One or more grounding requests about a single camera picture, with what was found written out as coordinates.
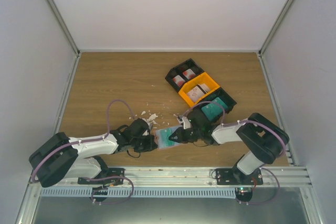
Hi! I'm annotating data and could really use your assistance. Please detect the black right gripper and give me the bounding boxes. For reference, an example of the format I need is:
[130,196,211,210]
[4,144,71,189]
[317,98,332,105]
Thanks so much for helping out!
[169,127,202,144]

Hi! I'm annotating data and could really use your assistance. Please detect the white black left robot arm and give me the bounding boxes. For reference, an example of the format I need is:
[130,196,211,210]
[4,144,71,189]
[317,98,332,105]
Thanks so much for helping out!
[29,119,157,188]

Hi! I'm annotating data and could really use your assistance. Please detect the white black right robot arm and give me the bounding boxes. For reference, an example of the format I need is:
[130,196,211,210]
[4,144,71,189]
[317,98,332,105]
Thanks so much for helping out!
[169,109,290,185]

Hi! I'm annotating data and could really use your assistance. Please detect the teal cards stack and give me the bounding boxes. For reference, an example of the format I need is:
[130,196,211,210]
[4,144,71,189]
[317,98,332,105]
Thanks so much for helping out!
[201,98,228,121]

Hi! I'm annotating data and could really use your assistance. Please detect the pink patterned cards in bin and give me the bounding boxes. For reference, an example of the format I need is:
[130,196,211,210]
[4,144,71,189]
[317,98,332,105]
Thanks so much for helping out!
[186,83,210,103]

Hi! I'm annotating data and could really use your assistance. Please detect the red white cards in bin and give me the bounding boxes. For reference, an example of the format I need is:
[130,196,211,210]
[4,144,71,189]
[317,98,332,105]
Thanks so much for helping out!
[172,68,196,88]

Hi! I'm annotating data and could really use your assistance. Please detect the yellow plastic bin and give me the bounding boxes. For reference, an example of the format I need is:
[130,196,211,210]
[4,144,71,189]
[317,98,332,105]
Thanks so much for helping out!
[178,72,220,107]

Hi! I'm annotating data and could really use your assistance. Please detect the black divided bin left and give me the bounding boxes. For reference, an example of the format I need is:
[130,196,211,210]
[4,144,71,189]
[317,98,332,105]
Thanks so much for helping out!
[165,58,204,92]

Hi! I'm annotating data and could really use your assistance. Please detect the black bin right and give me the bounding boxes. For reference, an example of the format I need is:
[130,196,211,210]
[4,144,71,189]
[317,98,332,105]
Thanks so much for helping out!
[197,88,237,123]

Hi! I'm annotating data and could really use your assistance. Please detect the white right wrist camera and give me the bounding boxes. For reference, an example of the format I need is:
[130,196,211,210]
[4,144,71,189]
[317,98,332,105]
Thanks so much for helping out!
[177,116,192,130]

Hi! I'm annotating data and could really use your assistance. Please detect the aluminium front rail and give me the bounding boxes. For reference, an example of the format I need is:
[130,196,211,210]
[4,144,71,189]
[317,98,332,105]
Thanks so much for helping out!
[28,166,313,187]

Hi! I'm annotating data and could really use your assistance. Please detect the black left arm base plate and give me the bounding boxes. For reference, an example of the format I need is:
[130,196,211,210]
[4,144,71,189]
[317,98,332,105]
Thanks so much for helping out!
[77,168,125,186]

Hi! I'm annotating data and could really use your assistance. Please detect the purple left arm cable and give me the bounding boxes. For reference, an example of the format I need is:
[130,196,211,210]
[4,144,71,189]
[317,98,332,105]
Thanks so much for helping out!
[30,99,136,184]

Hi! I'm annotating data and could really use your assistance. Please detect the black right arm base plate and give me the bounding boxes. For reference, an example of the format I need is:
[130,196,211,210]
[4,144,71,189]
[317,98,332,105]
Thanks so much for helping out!
[210,168,264,186]

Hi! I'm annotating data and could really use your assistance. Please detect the grey slotted cable duct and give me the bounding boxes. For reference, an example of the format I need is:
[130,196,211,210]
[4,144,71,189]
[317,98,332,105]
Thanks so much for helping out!
[40,187,236,199]

